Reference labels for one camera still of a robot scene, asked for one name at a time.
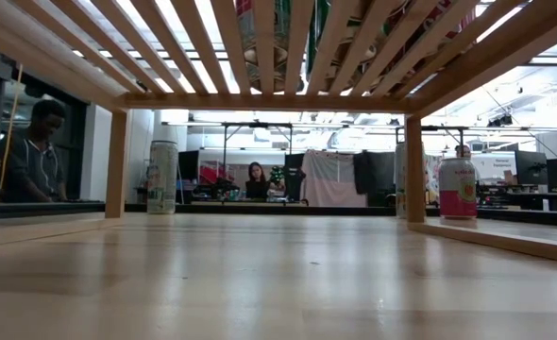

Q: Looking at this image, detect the wooden slatted shelf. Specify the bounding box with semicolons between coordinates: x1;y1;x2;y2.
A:
0;0;557;266

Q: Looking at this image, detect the distant dark desk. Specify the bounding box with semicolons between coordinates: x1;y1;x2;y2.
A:
476;186;557;213

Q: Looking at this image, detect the black ceiling device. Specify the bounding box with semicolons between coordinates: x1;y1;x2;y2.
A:
485;112;515;128

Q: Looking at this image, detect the black hanging cloth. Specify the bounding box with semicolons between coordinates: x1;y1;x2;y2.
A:
352;150;397;208

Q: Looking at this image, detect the white and pink soda can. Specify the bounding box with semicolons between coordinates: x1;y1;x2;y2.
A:
437;157;479;221

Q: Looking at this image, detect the distant black rig frame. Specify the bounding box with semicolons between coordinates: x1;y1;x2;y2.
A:
220;121;295;205
394;125;466;157

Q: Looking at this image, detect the white wall sign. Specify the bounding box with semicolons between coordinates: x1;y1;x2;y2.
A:
477;153;519;181

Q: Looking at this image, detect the black aluminium table frame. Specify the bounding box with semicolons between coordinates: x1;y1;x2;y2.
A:
0;200;557;229

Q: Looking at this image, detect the pinkish hanging cloth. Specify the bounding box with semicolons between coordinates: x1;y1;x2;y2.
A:
299;149;369;208

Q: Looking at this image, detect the thin yellow pole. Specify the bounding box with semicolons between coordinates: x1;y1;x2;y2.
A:
0;63;25;205

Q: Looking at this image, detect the black upright panel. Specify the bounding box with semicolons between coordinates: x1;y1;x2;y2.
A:
284;153;307;202

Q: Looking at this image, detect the distant wooden table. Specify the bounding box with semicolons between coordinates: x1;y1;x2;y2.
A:
183;196;311;208

